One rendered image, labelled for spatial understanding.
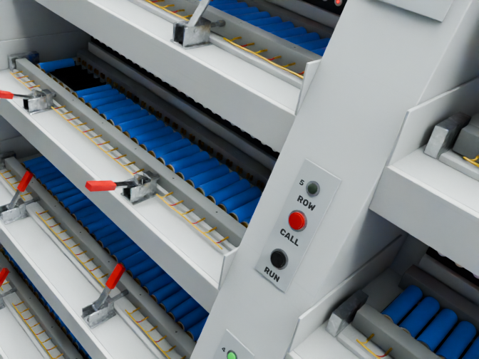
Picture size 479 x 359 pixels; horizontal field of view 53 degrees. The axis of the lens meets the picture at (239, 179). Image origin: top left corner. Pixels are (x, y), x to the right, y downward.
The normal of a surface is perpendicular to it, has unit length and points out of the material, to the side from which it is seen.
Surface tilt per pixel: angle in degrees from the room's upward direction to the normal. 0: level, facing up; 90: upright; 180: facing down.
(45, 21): 90
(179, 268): 108
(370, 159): 90
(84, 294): 18
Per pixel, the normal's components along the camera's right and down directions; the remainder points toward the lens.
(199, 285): -0.70, 0.32
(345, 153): -0.61, 0.05
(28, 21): 0.70, 0.49
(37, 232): 0.15, -0.81
